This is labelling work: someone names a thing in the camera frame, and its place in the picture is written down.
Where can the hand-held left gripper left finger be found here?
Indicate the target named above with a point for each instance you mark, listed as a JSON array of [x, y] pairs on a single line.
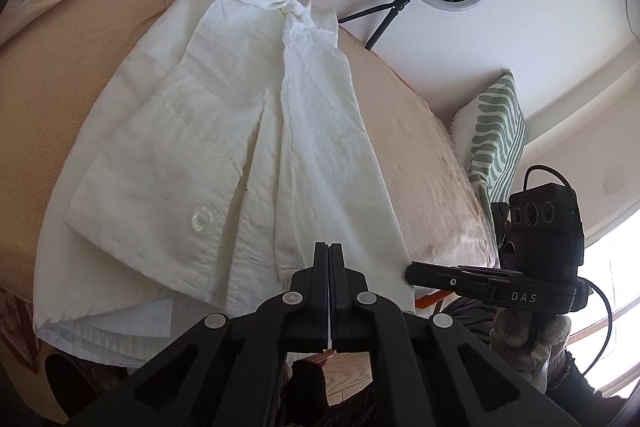
[[320, 292]]

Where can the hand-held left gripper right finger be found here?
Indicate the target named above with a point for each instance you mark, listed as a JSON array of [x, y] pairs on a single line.
[[340, 297]]

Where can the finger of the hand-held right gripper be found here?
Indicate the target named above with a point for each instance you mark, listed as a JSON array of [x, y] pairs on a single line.
[[445, 279]]

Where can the white shirt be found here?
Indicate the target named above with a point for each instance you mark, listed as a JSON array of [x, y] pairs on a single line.
[[310, 132]]

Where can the person's right forearm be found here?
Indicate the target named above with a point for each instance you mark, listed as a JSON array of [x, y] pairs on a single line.
[[555, 357]]

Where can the person's dark clothing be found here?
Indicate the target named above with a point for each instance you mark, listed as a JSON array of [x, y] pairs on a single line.
[[307, 392]]

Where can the green wavy patterned pillow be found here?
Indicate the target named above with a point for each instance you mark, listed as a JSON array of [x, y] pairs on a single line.
[[495, 132]]

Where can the beige blanket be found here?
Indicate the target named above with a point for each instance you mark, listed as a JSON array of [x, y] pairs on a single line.
[[60, 72]]

